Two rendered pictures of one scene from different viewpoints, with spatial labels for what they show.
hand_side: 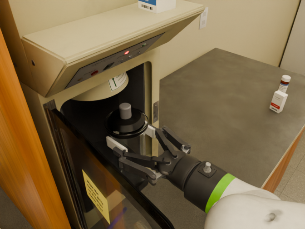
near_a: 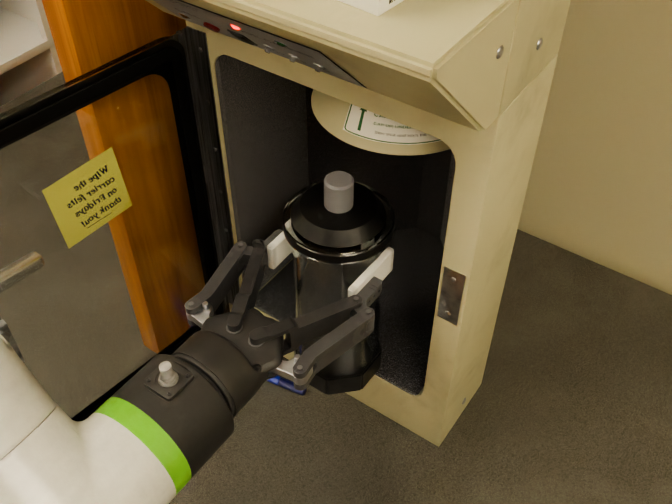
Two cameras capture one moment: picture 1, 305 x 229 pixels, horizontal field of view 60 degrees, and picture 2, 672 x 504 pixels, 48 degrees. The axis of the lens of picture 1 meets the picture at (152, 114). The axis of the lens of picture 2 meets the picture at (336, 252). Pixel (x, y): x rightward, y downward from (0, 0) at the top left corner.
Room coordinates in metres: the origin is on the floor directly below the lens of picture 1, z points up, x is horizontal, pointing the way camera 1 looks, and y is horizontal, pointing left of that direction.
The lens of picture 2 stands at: (0.43, -0.47, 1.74)
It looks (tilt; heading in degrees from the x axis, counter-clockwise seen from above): 45 degrees down; 83
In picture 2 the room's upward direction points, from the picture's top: straight up
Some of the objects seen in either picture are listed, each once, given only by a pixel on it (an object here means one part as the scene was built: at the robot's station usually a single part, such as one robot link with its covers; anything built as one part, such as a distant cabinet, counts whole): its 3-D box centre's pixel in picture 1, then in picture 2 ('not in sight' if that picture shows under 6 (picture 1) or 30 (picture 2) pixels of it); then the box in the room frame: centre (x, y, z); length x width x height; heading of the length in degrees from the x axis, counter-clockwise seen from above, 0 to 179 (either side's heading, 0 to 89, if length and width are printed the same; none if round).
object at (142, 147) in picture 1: (129, 151); (337, 290); (0.50, 0.06, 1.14); 0.11 x 0.11 x 0.21
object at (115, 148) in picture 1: (118, 156); (260, 246); (0.43, 0.08, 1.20); 0.05 x 0.03 x 0.01; 49
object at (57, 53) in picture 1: (127, 46); (278, 26); (0.46, 0.04, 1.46); 0.32 x 0.11 x 0.10; 138
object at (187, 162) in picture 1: (177, 166); (233, 354); (0.40, -0.06, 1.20); 0.09 x 0.08 x 0.07; 48
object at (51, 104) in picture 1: (71, 176); (214, 193); (0.38, 0.18, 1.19); 0.03 x 0.02 x 0.39; 138
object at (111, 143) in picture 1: (116, 147); (290, 238); (0.46, 0.09, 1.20); 0.07 x 0.01 x 0.03; 49
